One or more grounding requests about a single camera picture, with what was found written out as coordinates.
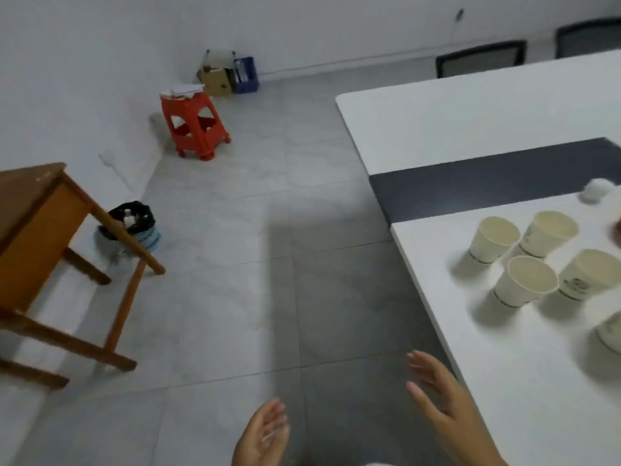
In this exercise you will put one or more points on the person's left hand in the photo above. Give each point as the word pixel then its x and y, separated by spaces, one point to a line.
pixel 262 441

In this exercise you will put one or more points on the person's right hand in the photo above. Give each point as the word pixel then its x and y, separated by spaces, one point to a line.
pixel 456 422

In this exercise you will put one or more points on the white thermos stopper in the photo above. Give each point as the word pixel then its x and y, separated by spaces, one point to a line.
pixel 596 190

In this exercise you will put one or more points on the white conference table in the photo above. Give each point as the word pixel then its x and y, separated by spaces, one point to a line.
pixel 485 116

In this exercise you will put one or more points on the blue bin black bag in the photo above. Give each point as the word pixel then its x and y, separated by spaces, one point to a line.
pixel 140 232

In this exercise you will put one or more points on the clear plastic bottle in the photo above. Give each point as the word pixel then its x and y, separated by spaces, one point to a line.
pixel 128 219

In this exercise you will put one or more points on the small wooden side table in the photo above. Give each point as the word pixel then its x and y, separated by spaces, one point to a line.
pixel 34 228

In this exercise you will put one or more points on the red plastic stool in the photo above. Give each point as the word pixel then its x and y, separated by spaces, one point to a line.
pixel 194 109

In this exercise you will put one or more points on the brown cardboard box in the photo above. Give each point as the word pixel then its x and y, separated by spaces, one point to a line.
pixel 216 83

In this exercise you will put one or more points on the blue file box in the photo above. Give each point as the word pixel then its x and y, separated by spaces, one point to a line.
pixel 245 77

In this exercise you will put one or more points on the black mesh office chair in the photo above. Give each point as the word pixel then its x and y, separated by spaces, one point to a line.
pixel 480 48
pixel 589 31

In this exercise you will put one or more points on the clear plastic container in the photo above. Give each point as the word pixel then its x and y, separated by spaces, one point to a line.
pixel 218 58

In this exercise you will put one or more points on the white wall socket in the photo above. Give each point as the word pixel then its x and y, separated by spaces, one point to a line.
pixel 107 159

